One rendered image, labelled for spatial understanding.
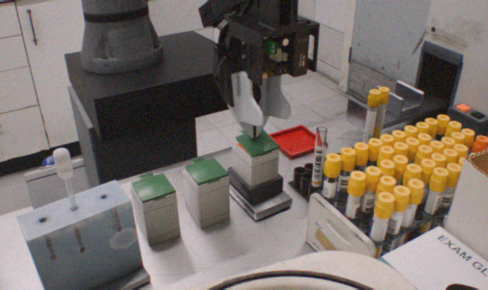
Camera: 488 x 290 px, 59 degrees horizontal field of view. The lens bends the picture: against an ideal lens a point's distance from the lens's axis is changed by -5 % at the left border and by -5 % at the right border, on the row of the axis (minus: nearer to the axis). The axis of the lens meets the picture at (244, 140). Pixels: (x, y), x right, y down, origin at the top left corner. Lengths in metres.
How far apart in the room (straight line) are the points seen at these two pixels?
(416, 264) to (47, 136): 2.03
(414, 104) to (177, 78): 0.39
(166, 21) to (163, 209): 2.46
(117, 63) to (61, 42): 1.35
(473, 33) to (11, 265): 0.71
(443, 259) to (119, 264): 0.31
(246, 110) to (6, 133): 1.84
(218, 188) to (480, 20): 0.47
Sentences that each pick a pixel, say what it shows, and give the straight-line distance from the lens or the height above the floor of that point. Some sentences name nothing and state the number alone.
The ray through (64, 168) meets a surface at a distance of 0.41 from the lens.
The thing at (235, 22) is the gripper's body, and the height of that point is 1.11.
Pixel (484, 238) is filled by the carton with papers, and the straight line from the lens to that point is 0.45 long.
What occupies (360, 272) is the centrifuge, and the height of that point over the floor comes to 0.99.
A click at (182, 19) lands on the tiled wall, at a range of 2.95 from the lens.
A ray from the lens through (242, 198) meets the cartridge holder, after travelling 0.56.
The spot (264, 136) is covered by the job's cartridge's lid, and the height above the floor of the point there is 0.96.
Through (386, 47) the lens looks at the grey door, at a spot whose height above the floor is 0.41.
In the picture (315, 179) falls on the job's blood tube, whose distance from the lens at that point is 0.56.
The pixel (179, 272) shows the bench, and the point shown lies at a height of 0.88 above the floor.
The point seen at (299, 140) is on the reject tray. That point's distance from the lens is 0.71.
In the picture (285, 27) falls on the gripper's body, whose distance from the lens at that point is 0.43.
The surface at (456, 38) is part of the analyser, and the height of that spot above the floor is 1.02.
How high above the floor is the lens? 1.24
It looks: 31 degrees down
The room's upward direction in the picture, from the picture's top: straight up
